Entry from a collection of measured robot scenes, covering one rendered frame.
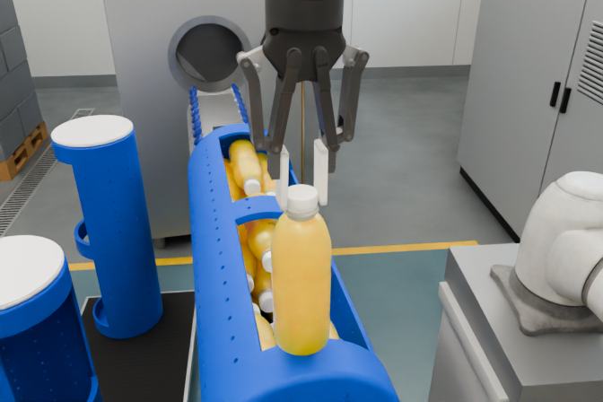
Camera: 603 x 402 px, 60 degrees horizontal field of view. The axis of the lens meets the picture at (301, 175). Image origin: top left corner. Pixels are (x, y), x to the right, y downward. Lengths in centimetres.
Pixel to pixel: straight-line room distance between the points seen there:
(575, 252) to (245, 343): 55
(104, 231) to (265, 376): 143
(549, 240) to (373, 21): 493
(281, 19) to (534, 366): 75
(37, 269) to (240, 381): 70
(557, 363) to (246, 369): 55
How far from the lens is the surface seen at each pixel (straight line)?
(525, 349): 105
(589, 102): 260
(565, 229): 98
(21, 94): 456
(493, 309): 110
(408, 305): 271
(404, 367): 242
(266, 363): 74
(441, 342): 133
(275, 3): 50
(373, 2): 575
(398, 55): 594
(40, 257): 137
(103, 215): 204
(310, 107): 200
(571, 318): 110
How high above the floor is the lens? 177
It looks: 28 degrees down
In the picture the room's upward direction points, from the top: straight up
